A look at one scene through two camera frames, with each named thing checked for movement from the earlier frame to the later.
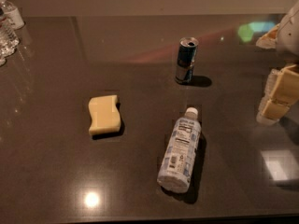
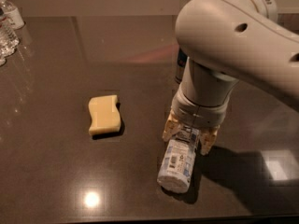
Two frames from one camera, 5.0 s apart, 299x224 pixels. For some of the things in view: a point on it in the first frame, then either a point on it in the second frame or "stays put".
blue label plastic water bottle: (175, 174) stays put
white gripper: (290, 35) → (196, 115)
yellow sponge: (106, 115) stays put
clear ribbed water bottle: (8, 41) stays put
